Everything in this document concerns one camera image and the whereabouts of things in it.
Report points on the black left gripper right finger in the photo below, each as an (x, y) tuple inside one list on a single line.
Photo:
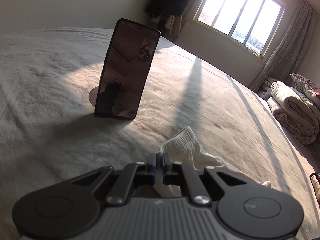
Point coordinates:
[(241, 206)]

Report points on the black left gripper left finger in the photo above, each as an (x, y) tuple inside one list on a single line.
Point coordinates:
[(71, 207)]

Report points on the cream trousers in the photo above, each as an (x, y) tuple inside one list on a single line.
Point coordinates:
[(185, 147)]

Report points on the grey bed sheet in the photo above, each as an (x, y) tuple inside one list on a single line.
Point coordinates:
[(59, 121)]

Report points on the rolled beige duvet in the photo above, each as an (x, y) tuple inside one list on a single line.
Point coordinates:
[(294, 111)]

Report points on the maroon grey pillow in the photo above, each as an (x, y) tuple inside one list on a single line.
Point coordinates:
[(307, 87)]

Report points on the grey curtain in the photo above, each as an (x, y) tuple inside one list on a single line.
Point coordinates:
[(287, 57)]

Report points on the black smartphone on stand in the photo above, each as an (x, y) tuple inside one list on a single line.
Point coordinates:
[(126, 67)]

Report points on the pink hanging garment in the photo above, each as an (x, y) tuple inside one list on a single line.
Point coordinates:
[(173, 25)]

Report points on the window with metal frame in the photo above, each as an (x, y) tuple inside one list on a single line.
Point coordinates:
[(250, 23)]

